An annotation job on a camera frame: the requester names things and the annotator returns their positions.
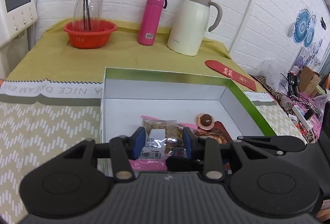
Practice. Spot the blue paper fan decoration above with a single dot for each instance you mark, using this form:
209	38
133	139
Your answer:
303	28

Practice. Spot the red plastic basket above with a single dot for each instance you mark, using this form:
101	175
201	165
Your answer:
83	39

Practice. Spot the olive yellow cloth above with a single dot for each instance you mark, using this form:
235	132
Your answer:
53	57

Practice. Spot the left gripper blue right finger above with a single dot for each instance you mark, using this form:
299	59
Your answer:
205	155

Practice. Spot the beige chevron mat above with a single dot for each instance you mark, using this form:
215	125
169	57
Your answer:
40	119

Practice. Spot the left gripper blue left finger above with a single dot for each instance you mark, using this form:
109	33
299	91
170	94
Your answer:
135	141

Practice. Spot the clear pink cookie packet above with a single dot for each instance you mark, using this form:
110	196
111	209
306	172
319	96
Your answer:
163	139

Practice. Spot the clear glass carafe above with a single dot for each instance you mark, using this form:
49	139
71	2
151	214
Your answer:
95	15

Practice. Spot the brown cardboard box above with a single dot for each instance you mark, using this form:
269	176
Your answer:
308	81

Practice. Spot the cream thermal jug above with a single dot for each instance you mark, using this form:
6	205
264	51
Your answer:
190	24

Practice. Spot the white power strip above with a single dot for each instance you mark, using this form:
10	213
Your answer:
300	115

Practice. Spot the pink thermos bottle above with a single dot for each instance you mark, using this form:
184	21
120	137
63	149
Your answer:
151	17

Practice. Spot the red envelope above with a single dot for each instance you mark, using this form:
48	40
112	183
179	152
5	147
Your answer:
230	73

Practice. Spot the chocolate jelly cup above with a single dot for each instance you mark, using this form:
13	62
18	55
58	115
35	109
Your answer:
205	121

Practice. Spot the dark red snack packet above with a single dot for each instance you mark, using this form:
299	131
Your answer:
218	132

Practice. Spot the white touchscreen appliance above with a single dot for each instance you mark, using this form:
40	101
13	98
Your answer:
16	17

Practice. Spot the black straw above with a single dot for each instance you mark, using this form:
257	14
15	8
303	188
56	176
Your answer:
86	16

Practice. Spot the green cardboard box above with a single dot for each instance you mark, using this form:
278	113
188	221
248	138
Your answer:
129	94

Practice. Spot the leopard print cloth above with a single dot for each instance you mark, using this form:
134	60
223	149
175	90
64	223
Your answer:
283	100

